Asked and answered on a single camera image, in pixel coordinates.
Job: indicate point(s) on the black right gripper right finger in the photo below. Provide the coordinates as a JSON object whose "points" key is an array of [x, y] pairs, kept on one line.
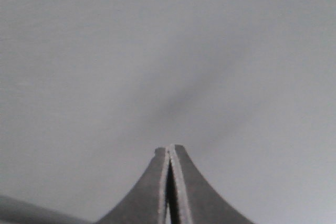
{"points": [[191, 198]]}

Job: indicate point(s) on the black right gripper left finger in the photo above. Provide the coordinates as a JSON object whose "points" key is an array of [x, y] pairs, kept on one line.
{"points": [[146, 202]]}

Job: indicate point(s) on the dark grey fridge door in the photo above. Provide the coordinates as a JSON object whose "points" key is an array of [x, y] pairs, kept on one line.
{"points": [[90, 88]]}

